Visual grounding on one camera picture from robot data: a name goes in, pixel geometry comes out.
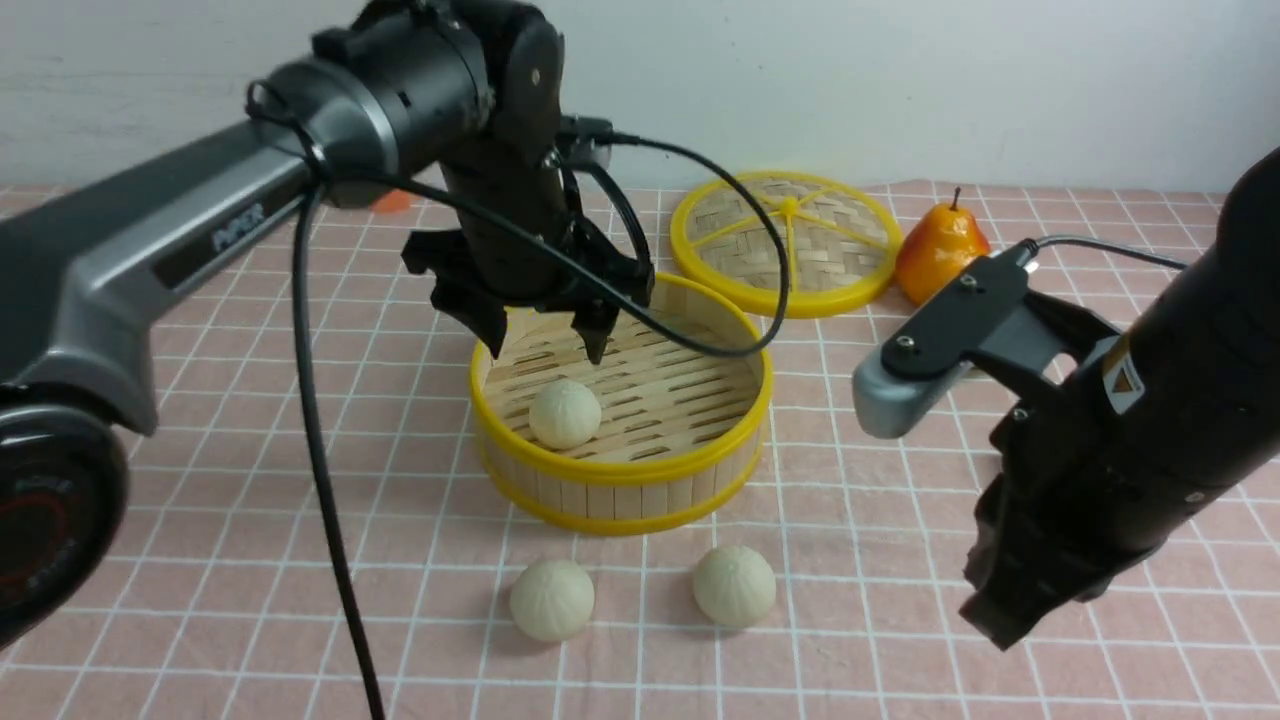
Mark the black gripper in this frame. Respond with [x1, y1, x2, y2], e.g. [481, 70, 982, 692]
[959, 401, 1190, 651]
[401, 129, 657, 366]

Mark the white bun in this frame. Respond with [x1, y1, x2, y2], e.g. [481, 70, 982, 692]
[692, 544, 777, 629]
[509, 559, 595, 643]
[527, 379, 603, 450]

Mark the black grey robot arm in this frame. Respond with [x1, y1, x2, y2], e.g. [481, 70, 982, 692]
[960, 151, 1279, 650]

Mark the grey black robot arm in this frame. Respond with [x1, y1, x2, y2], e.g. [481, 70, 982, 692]
[1, 1, 655, 646]

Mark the yellow bamboo steamer tray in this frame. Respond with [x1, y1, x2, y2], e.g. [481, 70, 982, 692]
[468, 309, 774, 536]

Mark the yellow bamboo steamer lid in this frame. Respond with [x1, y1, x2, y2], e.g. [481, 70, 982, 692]
[669, 170, 902, 319]

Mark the orange cube block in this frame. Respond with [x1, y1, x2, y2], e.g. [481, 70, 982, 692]
[370, 190, 413, 215]

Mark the orange toy pear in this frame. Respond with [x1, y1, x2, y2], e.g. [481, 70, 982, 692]
[893, 186, 992, 307]

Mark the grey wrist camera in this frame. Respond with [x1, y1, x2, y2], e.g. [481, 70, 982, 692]
[852, 256, 1121, 441]

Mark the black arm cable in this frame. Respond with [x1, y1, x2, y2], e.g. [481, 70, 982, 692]
[246, 79, 791, 720]

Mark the black camera cable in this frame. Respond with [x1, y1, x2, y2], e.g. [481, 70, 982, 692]
[1015, 234, 1193, 273]

